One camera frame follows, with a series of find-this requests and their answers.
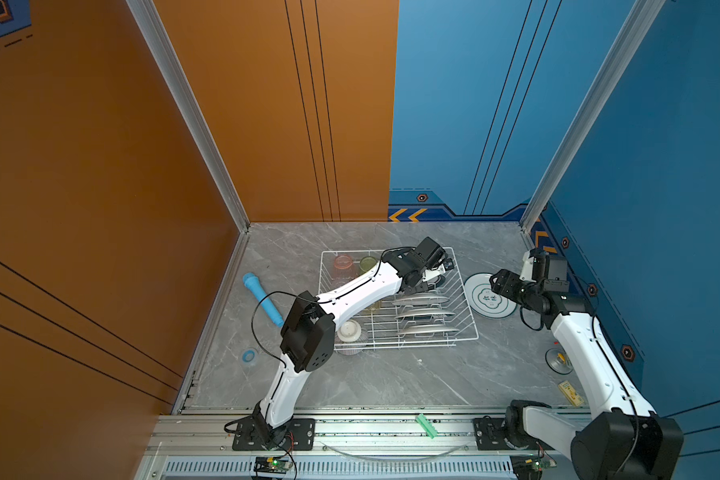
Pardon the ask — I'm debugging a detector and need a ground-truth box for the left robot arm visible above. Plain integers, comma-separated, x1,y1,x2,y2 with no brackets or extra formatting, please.
253,237,454,430

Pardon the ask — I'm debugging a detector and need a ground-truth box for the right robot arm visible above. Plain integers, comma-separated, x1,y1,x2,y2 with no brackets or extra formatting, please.
490,248,684,479

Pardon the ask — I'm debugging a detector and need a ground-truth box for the small metal dish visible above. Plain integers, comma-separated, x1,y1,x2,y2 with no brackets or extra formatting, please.
545,347,573,375

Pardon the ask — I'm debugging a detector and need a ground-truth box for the green transparent cup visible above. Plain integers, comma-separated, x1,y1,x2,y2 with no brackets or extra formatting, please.
358,255,379,275

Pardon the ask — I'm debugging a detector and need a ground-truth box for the pink transparent cup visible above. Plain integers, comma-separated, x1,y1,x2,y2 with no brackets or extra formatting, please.
332,254,357,281

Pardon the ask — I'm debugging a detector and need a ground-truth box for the clear upside-down glass bowl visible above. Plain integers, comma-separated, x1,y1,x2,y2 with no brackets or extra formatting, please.
334,320,368,356

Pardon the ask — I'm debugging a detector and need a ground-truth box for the yellow block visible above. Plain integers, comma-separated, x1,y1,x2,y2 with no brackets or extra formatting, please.
558,381,585,407

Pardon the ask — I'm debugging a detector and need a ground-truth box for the right circuit board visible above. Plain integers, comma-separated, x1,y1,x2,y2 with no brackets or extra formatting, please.
511,457,550,480

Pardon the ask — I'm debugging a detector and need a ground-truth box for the circuit board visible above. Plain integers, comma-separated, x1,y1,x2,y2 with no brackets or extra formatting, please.
511,457,550,480
252,456,294,479

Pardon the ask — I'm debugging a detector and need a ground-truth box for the left circuit board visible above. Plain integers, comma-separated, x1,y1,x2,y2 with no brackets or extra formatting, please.
252,456,294,479

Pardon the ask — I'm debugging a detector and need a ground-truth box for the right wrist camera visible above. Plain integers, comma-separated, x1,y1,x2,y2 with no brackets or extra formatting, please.
520,247,545,281

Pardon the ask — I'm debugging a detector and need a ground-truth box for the white wire dish rack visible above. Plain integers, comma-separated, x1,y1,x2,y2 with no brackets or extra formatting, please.
350,247,479,350

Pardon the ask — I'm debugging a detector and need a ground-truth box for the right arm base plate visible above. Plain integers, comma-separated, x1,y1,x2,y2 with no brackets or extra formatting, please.
472,416,513,451

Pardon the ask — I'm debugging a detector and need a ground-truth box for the green clip on rail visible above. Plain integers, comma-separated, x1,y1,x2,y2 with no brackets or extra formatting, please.
415,414,439,439

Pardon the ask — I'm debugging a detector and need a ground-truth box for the blue cylinder handle tool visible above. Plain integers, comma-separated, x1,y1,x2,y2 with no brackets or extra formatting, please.
242,273,284,327

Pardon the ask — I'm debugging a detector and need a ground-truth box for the aluminium front rail frame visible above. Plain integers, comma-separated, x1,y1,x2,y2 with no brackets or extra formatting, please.
134,406,577,479

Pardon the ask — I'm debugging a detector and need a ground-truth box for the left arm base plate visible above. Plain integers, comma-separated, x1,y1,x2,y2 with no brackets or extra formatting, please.
228,417,315,452

